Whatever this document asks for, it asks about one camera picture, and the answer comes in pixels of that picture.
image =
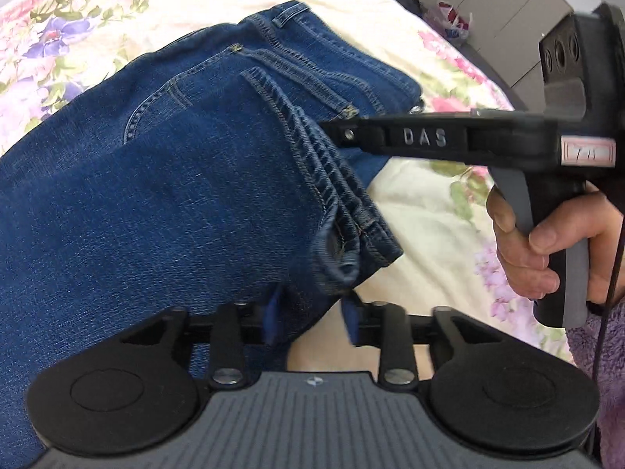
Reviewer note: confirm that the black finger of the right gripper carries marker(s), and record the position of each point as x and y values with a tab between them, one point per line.
434	136

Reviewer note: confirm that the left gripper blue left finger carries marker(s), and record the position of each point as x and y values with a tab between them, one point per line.
243	342

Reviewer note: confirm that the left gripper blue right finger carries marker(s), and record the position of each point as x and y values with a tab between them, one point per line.
387	327

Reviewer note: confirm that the person right hand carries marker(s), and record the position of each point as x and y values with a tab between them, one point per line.
525	259

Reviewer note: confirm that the red white plastic bag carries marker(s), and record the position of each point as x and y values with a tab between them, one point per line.
449	23

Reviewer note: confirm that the beige wardrobe cabinet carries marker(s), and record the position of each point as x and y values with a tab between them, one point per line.
506	34

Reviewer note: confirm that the purple fuzzy sleeve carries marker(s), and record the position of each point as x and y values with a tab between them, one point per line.
611	418

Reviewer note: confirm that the blue denim jeans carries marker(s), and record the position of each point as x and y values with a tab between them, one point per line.
196	176

